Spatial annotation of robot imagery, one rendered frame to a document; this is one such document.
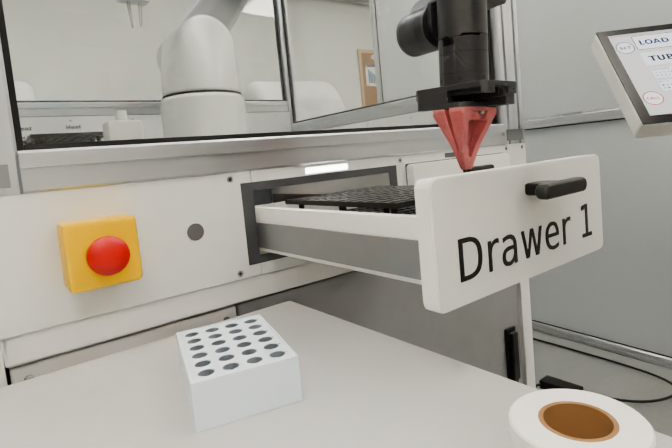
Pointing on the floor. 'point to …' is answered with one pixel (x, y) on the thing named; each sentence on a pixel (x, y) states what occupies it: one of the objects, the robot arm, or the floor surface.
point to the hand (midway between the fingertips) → (466, 162)
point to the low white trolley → (86, 412)
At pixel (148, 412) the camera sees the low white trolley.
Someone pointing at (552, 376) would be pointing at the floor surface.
